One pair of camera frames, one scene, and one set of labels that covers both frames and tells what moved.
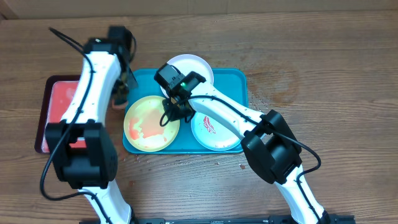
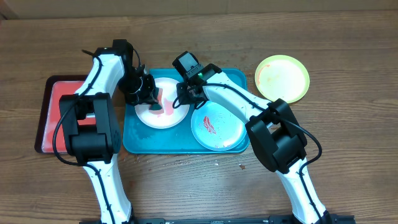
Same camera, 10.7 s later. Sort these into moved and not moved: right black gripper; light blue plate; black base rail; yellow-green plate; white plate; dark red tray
Moved: right black gripper; yellow-green plate; white plate
Not moved: dark red tray; light blue plate; black base rail
